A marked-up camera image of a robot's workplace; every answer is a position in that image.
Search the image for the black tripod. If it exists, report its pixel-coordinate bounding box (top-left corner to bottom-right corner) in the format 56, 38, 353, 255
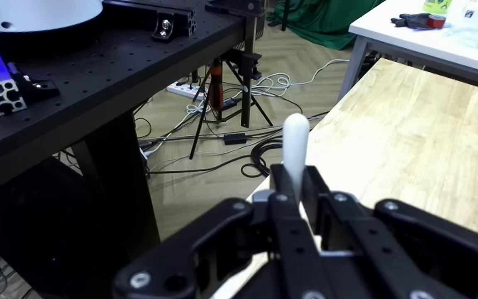
188, 48, 278, 160

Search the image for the white side table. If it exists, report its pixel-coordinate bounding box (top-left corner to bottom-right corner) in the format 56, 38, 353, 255
336, 0, 478, 104

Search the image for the black corner bracket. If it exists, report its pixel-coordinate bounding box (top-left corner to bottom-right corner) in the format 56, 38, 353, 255
14, 71, 62, 104
150, 13, 197, 43

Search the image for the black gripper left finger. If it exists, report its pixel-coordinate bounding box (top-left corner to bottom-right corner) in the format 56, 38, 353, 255
112, 162, 329, 299

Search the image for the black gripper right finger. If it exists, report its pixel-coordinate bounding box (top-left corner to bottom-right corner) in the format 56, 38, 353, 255
300, 164, 478, 299

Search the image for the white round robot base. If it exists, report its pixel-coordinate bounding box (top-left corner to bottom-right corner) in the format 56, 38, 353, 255
0, 0, 105, 34

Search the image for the white floor cable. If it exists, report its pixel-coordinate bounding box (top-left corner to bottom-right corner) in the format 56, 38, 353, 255
250, 56, 353, 97

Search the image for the black coiled floor cable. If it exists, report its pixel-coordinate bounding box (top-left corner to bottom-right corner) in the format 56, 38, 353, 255
240, 134, 286, 179

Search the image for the clear petri dish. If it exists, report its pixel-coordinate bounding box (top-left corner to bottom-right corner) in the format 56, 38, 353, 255
449, 24, 478, 49

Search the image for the green packet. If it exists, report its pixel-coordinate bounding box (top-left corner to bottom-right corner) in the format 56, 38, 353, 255
422, 0, 454, 14

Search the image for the black power adapter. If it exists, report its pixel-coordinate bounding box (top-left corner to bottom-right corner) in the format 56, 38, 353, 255
223, 131, 250, 146

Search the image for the red and black tool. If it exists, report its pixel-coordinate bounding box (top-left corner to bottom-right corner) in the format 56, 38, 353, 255
391, 11, 449, 29

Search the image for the green curtain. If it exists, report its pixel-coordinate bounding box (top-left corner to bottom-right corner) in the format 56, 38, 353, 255
266, 0, 388, 51

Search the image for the black breadboard table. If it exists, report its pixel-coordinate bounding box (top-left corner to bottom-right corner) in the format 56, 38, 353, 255
0, 0, 263, 299

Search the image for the metal spoon with white handle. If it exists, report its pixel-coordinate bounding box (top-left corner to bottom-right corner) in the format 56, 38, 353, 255
281, 112, 313, 204

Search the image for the white power strip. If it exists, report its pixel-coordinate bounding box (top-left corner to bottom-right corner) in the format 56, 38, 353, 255
167, 79, 208, 101

